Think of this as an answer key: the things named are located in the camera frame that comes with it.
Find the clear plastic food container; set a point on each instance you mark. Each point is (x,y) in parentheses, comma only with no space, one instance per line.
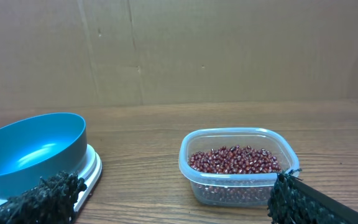
(235,190)

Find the white digital kitchen scale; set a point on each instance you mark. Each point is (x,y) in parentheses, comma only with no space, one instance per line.
(91,172)

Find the teal blue bowl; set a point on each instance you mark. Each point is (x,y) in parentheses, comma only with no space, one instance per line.
(38,148)

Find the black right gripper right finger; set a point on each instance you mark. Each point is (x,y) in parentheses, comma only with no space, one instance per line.
(293,202)

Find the red adzuki beans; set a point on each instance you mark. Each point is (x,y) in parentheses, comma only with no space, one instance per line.
(235,160)

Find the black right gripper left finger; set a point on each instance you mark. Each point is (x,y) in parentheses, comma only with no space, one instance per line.
(52,201)

